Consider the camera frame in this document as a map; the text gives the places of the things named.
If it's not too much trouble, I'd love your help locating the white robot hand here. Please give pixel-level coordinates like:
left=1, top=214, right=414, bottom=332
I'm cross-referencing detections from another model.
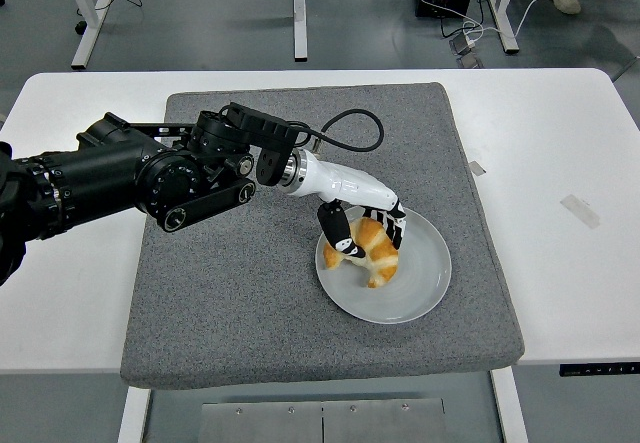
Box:
left=294, top=148, right=409, bottom=260

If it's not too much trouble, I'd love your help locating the golden croissant bread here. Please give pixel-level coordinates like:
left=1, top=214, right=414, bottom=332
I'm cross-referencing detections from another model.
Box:
left=322, top=216, right=400, bottom=289

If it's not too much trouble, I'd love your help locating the grey round plate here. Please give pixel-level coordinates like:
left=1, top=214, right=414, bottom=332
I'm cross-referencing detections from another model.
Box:
left=314, top=205, right=453, bottom=325

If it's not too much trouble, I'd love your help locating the grey metal plate with screws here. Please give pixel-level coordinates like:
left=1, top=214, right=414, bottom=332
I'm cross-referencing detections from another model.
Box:
left=200, top=397, right=447, bottom=443

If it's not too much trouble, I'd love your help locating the grey fabric mat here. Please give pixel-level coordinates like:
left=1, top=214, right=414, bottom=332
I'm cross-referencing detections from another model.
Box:
left=119, top=81, right=525, bottom=391

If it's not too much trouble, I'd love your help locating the white background desk leg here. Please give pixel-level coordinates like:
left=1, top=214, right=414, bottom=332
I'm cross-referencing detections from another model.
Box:
left=58, top=0, right=115, bottom=71
left=482, top=0, right=524, bottom=55
left=292, top=0, right=308, bottom=62

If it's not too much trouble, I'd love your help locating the large clear tape piece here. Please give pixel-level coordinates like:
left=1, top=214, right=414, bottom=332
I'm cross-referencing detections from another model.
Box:
left=558, top=193, right=601, bottom=230

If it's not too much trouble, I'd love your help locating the white table leg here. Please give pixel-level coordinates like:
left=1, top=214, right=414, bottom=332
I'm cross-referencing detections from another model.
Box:
left=489, top=366, right=530, bottom=443
left=117, top=386, right=152, bottom=443

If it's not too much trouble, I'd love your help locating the black desk control panel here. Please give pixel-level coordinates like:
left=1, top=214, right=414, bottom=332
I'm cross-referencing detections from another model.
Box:
left=558, top=361, right=640, bottom=378

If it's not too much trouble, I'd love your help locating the white cable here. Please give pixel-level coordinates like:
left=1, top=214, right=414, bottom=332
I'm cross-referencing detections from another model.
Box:
left=418, top=0, right=559, bottom=45

